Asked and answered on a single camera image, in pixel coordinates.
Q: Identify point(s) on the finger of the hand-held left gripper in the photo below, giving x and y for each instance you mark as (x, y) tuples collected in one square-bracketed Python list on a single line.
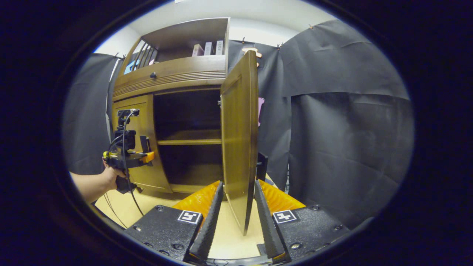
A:
[(147, 157)]

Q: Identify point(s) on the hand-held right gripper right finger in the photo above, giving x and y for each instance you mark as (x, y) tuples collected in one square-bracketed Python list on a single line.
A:
[(310, 229)]

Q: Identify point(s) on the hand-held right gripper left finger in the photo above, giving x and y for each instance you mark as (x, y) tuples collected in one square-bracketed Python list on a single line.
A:
[(166, 229)]

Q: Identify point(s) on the wooden shoe cabinet door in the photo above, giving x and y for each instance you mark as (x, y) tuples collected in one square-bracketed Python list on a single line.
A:
[(240, 147), (147, 125)]

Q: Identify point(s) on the wooden double-door shoe cabinet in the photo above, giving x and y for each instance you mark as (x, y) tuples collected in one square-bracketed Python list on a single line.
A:
[(184, 33)]

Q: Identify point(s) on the wooden inner cabinet shelf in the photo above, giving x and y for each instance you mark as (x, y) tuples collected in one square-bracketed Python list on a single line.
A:
[(188, 142)]

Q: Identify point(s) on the black backdrop cloth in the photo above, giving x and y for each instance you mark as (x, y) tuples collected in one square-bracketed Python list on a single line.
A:
[(343, 129)]

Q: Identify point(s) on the lavender book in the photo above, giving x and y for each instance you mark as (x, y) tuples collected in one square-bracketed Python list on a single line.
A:
[(208, 48)]

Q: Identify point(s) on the grey white book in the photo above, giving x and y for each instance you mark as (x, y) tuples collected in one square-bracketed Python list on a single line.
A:
[(220, 48)]

